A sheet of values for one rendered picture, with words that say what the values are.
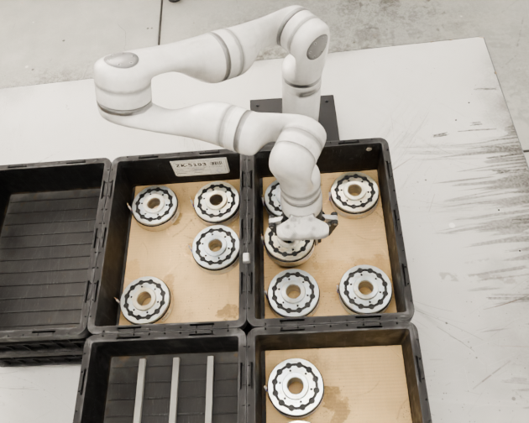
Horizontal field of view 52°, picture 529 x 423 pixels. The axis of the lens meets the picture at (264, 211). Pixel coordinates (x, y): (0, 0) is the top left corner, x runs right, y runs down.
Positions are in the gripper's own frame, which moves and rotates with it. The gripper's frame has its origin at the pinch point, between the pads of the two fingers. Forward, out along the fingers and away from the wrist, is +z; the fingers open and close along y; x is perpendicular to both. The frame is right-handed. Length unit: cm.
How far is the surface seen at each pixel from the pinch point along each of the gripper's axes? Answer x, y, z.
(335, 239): -1.5, -6.5, 4.4
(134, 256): 0.3, 37.1, 4.6
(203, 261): 3.7, 21.0, 1.3
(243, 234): 0.6, 12.1, -4.1
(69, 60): -148, 115, 88
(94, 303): 14.5, 40.1, -5.4
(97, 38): -162, 102, 88
